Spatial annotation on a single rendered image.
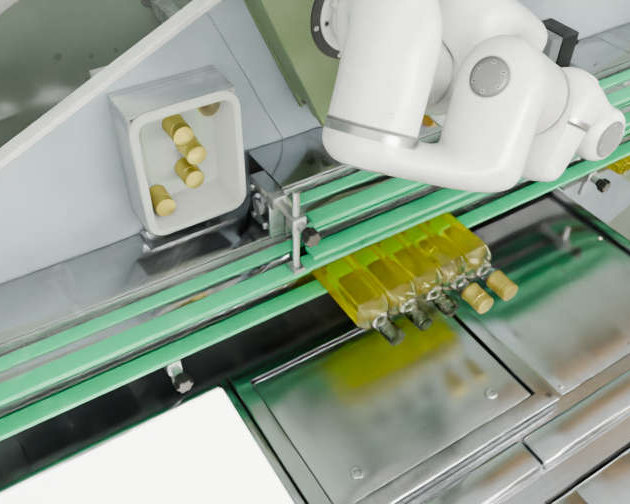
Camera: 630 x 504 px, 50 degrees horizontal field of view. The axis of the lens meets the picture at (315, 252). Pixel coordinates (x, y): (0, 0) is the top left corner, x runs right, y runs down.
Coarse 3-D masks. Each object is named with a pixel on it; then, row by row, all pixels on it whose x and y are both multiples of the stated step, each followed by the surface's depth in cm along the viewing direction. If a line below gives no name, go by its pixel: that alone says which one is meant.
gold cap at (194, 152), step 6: (192, 144) 106; (198, 144) 106; (180, 150) 107; (186, 150) 106; (192, 150) 105; (198, 150) 106; (204, 150) 107; (186, 156) 106; (192, 156) 106; (198, 156) 107; (204, 156) 107; (192, 162) 107; (198, 162) 107
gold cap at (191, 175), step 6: (180, 162) 110; (186, 162) 110; (174, 168) 111; (180, 168) 110; (186, 168) 109; (192, 168) 109; (198, 168) 109; (180, 174) 110; (186, 174) 108; (192, 174) 108; (198, 174) 109; (186, 180) 108; (192, 180) 109; (198, 180) 110; (192, 186) 110; (198, 186) 110
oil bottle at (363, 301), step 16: (320, 272) 119; (336, 272) 116; (352, 272) 116; (336, 288) 116; (352, 288) 113; (368, 288) 113; (352, 304) 112; (368, 304) 111; (384, 304) 111; (368, 320) 111
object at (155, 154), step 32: (224, 96) 99; (160, 128) 105; (192, 128) 108; (224, 128) 107; (160, 160) 109; (224, 160) 112; (192, 192) 115; (224, 192) 115; (160, 224) 109; (192, 224) 111
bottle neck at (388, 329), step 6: (378, 318) 111; (384, 318) 111; (378, 324) 110; (384, 324) 110; (390, 324) 110; (378, 330) 111; (384, 330) 110; (390, 330) 109; (396, 330) 109; (384, 336) 110; (390, 336) 109; (396, 336) 108; (402, 336) 110; (390, 342) 109; (396, 342) 110
